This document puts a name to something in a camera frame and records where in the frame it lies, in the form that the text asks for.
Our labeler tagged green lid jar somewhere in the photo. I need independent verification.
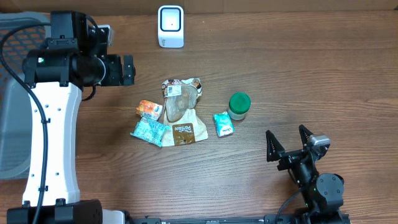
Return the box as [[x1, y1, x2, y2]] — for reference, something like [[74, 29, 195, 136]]
[[227, 92, 251, 121]]

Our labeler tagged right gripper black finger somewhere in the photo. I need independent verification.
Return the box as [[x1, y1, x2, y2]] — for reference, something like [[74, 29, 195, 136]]
[[298, 124, 313, 145], [266, 130, 285, 162]]

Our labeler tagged green white tissue pack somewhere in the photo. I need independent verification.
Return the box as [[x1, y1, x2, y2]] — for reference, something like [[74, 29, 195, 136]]
[[213, 111, 235, 138]]

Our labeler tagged teal white snack packet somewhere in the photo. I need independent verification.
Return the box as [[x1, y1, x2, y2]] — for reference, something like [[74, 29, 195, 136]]
[[130, 117, 171, 147]]

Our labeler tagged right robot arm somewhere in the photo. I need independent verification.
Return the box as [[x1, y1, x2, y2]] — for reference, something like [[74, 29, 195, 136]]
[[265, 124, 351, 223]]

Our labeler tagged grey plastic basket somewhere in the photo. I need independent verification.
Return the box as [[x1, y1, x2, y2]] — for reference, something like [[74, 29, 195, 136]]
[[1, 26, 50, 180]]

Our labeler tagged orange snack packet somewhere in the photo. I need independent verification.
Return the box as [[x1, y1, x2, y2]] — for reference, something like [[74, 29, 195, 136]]
[[136, 100, 163, 121]]

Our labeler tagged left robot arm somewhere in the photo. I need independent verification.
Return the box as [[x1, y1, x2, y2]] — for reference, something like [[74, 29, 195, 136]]
[[7, 11, 136, 223]]

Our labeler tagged brown pastry bag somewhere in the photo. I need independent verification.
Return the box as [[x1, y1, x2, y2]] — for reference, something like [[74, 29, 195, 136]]
[[161, 78, 208, 147]]

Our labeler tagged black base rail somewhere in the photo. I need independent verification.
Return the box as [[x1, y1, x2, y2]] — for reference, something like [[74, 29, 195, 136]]
[[126, 214, 351, 224]]

